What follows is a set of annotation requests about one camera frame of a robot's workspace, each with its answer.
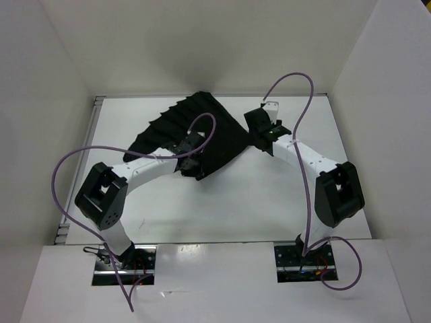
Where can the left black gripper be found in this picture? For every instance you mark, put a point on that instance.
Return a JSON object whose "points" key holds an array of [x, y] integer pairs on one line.
{"points": [[196, 172]]}

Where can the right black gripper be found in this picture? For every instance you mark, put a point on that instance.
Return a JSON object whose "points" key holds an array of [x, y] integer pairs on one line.
{"points": [[278, 123]]}

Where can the black pleated skirt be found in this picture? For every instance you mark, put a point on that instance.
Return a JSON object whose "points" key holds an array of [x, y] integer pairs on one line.
{"points": [[200, 113]]}

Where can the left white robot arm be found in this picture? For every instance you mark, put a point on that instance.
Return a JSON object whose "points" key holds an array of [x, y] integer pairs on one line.
{"points": [[102, 196]]}

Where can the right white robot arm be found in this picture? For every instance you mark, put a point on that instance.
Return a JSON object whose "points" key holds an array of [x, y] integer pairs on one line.
{"points": [[333, 189]]}

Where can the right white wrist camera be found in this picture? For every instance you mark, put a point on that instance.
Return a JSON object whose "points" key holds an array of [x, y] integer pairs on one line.
{"points": [[271, 108]]}

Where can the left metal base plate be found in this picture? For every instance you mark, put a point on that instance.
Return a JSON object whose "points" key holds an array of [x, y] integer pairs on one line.
{"points": [[140, 270]]}

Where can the metal base plate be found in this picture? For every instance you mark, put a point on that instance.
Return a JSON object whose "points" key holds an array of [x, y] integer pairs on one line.
{"points": [[140, 270], [291, 267]]}

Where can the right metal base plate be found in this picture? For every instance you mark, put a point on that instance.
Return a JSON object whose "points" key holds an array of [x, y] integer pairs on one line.
{"points": [[291, 267]]}

